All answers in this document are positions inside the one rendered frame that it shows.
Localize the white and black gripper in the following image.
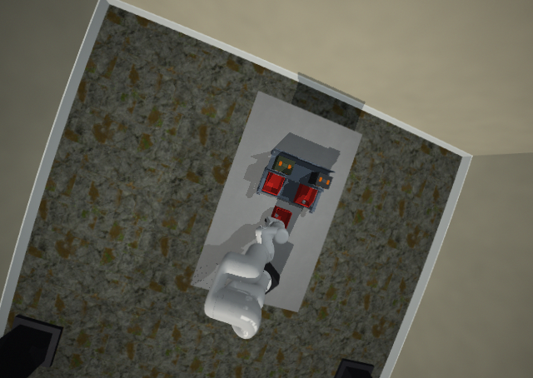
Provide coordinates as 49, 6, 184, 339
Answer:
265, 216, 285, 227

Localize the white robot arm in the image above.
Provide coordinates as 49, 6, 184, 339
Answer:
204, 221, 289, 339

